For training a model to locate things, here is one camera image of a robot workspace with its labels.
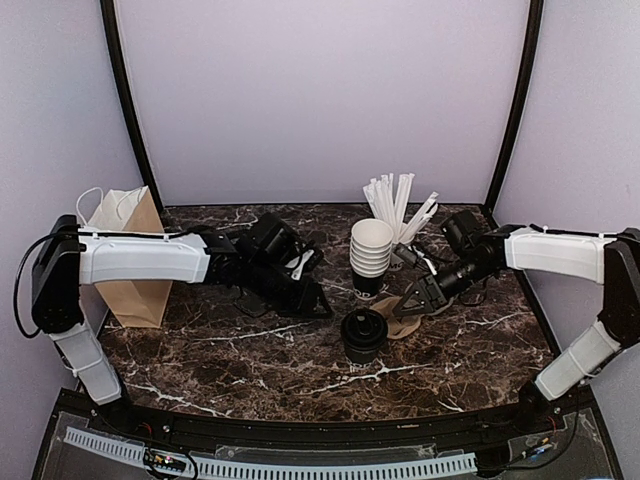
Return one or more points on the black enclosure frame post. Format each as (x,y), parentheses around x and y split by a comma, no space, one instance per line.
(521,89)

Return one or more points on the grey cable duct rail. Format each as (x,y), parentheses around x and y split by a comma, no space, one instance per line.
(261,463)

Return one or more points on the black plastic cup lid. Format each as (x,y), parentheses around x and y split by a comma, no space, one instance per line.
(364,329)

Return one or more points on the brown paper bag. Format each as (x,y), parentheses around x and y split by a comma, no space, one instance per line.
(137,299)

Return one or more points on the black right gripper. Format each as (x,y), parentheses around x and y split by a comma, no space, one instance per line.
(435,297)

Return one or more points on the black left frame post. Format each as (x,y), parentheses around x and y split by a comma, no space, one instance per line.
(123,88)

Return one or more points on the stack of black paper cups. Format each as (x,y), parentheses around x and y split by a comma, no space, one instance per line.
(370,252)

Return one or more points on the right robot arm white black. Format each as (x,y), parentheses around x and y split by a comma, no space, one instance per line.
(609,260)

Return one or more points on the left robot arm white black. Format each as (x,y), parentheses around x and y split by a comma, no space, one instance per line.
(71,256)

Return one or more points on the bundle of white wrapped straws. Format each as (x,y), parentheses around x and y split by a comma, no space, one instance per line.
(388,199)

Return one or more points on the black paper coffee cup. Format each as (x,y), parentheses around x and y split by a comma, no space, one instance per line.
(362,351)

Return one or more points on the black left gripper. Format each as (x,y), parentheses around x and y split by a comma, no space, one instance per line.
(305,308)

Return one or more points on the brown pulp cup carrier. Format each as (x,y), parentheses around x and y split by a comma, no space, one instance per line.
(402,327)

